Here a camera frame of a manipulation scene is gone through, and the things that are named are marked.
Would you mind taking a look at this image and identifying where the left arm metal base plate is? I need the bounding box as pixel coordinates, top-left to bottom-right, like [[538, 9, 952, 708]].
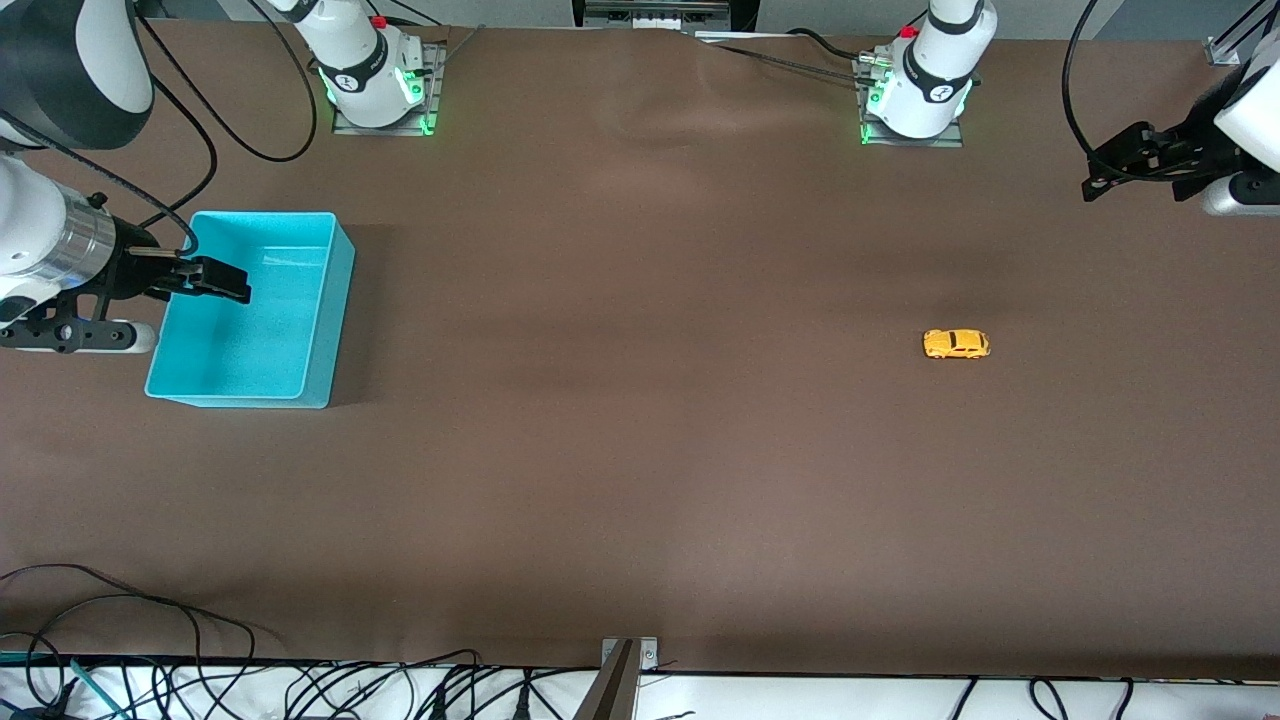
[[855, 52, 967, 149]]

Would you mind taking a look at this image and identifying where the black arched cable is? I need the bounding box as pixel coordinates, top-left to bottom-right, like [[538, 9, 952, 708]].
[[285, 650, 483, 720]]

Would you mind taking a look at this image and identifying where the black loose looping cable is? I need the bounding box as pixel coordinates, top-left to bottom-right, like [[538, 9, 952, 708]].
[[0, 595, 206, 701]]

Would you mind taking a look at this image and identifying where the grey aluminium bar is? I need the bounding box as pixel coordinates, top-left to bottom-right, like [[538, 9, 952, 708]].
[[572, 640, 639, 720]]

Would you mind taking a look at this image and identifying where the black left arm base cable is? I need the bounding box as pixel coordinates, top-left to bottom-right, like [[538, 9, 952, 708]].
[[700, 28, 881, 89]]

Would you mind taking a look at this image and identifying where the teal strap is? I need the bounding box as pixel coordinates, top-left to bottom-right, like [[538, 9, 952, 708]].
[[68, 658, 129, 720]]

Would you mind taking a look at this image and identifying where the black right arm loop cable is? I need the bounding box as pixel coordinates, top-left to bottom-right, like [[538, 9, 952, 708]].
[[135, 0, 319, 231]]

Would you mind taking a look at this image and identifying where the aluminium profile rail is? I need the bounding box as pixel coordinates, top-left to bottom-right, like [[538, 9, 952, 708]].
[[1205, 0, 1280, 67]]

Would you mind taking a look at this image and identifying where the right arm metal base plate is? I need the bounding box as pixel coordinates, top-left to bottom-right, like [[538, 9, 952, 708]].
[[332, 40, 447, 137]]

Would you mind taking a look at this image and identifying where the white power strip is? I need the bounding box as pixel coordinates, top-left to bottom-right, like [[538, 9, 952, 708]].
[[583, 0, 733, 31]]

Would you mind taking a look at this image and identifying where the black right camera mount bracket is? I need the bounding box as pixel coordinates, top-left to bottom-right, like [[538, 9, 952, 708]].
[[0, 295, 113, 354]]

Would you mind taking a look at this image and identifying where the teal plastic storage bin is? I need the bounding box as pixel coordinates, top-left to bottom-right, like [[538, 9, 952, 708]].
[[144, 210, 357, 410]]

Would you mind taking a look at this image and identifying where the yellow beetle toy car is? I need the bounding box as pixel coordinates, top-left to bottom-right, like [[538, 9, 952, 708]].
[[921, 328, 992, 360]]

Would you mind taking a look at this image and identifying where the small metal clamp plate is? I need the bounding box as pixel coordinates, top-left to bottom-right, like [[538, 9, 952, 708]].
[[600, 637, 661, 673]]

